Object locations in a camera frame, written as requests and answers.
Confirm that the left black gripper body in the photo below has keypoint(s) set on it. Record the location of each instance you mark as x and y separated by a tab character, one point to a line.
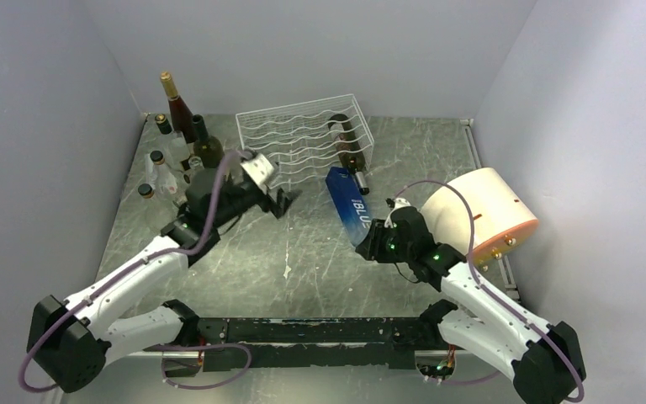
250	197

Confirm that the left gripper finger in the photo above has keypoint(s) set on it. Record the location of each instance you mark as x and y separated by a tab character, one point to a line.
276	211
285	198

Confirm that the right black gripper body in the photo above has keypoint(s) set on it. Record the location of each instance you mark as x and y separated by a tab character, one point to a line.
384	247

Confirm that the blue vodka bottle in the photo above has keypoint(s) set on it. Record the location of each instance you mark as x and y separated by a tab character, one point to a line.
350	204

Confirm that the dark green wine bottle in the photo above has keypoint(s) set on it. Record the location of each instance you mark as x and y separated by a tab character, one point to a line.
207	148

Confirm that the dark bottle silver cap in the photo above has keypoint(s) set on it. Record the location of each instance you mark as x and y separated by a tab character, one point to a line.
348	149

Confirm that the clear bottle orange label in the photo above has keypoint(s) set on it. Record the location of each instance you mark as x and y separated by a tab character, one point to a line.
172	144

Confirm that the dark red wine bottle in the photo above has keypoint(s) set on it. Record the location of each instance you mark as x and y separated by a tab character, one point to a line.
181	115

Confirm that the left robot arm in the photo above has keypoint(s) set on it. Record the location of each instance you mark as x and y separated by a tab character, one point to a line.
73	340

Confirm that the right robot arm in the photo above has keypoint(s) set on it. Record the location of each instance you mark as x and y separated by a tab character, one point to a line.
542	360

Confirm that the cream cylindrical container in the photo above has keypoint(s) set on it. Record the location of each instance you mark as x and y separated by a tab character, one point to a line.
487	211

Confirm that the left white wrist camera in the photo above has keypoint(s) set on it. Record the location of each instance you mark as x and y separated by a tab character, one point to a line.
260	170

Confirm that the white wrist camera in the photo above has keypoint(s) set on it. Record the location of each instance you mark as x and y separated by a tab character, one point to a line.
260	170
398	206

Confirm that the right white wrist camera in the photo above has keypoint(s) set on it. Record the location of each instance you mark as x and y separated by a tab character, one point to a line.
398	206

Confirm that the white wire wine rack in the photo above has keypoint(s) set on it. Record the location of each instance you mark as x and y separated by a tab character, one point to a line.
296	137

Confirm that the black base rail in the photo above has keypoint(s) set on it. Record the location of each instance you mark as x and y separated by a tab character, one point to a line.
269	343

